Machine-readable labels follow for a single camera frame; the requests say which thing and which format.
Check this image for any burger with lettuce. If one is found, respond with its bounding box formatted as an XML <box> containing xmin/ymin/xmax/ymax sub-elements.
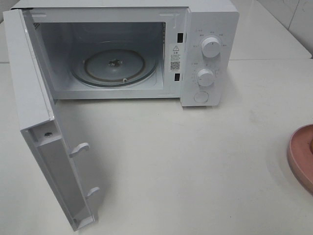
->
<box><xmin>310</xmin><ymin>140</ymin><xmax>313</xmax><ymax>154</ymax></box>

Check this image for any round white door button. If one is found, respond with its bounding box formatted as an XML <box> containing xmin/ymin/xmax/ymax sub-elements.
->
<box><xmin>194</xmin><ymin>91</ymin><xmax>209</xmax><ymax>103</ymax></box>

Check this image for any glass microwave turntable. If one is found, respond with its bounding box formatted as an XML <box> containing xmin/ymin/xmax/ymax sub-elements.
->
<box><xmin>70</xmin><ymin>41</ymin><xmax>163</xmax><ymax>88</ymax></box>

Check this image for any pink round plate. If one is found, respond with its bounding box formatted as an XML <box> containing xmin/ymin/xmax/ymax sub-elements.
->
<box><xmin>288</xmin><ymin>124</ymin><xmax>313</xmax><ymax>194</ymax></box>

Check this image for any white microwave oven body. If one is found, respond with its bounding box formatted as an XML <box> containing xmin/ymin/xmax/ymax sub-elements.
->
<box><xmin>3</xmin><ymin>0</ymin><xmax>239</xmax><ymax>106</ymax></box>

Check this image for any white microwave door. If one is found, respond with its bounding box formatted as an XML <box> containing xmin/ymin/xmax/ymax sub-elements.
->
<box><xmin>3</xmin><ymin>9</ymin><xmax>97</xmax><ymax>231</ymax></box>

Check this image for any white timer knob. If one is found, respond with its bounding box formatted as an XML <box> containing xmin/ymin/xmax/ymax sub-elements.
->
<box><xmin>197</xmin><ymin>69</ymin><xmax>215</xmax><ymax>87</ymax></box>

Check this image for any upper white power knob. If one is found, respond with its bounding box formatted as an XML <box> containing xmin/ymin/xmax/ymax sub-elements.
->
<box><xmin>200</xmin><ymin>35</ymin><xmax>222</xmax><ymax>58</ymax></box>

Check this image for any white warning label sticker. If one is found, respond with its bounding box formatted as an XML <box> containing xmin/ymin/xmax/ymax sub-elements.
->
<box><xmin>168</xmin><ymin>44</ymin><xmax>183</xmax><ymax>72</ymax></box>

